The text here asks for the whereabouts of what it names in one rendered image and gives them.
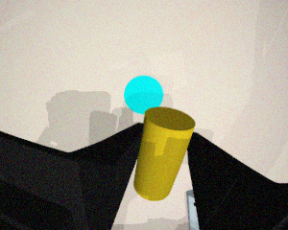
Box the yellow cylinder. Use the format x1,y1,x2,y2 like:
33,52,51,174
133,107,195,200

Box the cyan circle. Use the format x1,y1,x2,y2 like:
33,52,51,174
125,76,163,114

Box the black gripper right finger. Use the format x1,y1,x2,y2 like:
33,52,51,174
186,131,288,230

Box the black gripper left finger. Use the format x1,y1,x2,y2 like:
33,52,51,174
0,123,143,230

